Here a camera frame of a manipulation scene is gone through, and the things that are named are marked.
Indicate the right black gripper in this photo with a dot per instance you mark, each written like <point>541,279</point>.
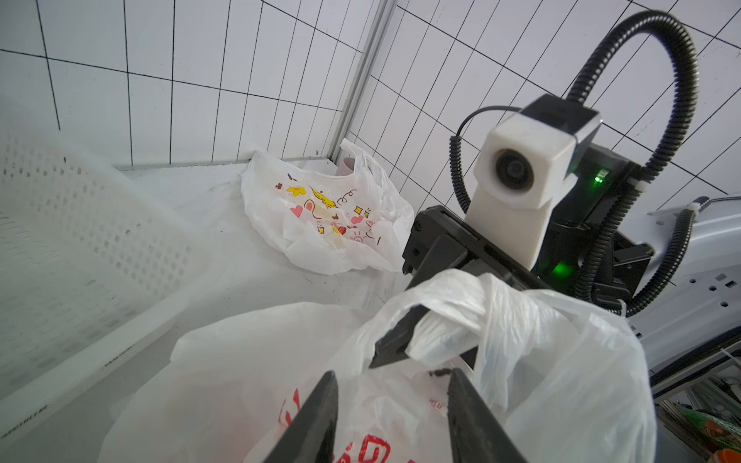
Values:
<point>562,252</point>

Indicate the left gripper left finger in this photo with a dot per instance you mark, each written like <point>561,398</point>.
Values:
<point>311,436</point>

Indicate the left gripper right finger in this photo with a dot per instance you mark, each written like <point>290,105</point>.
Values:
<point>475,434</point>

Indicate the white bag red lettering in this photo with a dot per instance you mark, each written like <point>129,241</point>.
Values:
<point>568,381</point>

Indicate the white bag cartoon print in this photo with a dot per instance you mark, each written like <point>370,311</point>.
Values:
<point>328,224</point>

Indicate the pink ceramic mug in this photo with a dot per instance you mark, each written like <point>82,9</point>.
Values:
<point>346,166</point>

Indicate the white perforated plastic basket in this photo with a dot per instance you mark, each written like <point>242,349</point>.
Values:
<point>92,271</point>

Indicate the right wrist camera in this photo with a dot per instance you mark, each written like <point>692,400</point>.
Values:
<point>525,168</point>

